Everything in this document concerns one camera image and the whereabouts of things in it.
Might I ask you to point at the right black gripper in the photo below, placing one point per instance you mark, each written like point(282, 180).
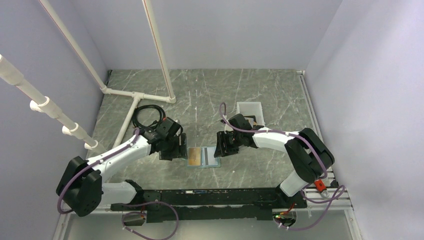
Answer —
point(221, 150)

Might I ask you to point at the clear plastic bin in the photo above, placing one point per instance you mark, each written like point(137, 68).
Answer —
point(251, 109)

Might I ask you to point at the stack of credit cards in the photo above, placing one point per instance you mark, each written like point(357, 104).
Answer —
point(252, 120)

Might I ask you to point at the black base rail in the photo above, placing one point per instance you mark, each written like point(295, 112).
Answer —
point(212, 204)

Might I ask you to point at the gold credit card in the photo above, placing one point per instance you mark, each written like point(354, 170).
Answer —
point(194, 157)

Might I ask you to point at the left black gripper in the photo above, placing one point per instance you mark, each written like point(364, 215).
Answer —
point(180, 151)

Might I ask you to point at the aluminium rail right side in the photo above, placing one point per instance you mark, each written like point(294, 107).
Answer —
point(337, 204)

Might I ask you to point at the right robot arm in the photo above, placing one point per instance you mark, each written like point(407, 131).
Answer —
point(308, 154)

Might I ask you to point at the green card holder wallet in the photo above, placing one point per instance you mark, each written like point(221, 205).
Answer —
point(217, 158)

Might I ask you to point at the white pvc pipe frame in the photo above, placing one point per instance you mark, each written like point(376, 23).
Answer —
point(60, 79)

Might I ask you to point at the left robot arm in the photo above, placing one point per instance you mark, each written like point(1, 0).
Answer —
point(83, 186)

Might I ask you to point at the red handled adjustable wrench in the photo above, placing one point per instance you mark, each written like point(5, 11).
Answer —
point(322, 189)

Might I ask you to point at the white plain credit card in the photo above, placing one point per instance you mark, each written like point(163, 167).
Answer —
point(207, 156)

